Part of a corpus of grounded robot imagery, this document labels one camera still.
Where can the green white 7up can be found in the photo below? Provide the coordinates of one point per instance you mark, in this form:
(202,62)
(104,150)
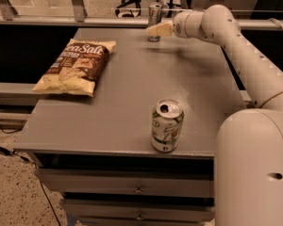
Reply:
(167,119)

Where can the top grey drawer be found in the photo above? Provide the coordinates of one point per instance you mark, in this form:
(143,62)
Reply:
(126,183)

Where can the sea salt chips bag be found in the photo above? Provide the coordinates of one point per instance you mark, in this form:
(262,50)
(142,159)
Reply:
(77,68)

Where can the grey drawer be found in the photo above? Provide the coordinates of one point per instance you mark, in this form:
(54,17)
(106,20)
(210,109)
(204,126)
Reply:
(137,210)
(126,183)

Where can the grey drawer cabinet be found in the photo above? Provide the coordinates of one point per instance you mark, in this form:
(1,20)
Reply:
(112,129)

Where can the silver redbull can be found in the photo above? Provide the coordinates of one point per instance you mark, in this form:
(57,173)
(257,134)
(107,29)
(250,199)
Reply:
(154,13)

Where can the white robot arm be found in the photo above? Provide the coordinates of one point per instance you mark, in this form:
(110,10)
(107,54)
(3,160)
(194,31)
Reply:
(248,163)

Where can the metal railing frame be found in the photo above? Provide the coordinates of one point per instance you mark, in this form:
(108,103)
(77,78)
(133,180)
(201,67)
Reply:
(10,15)

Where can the black office chair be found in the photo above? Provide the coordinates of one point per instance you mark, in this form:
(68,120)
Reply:
(132,12)

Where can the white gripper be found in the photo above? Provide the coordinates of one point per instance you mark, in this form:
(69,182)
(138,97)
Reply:
(180,26)

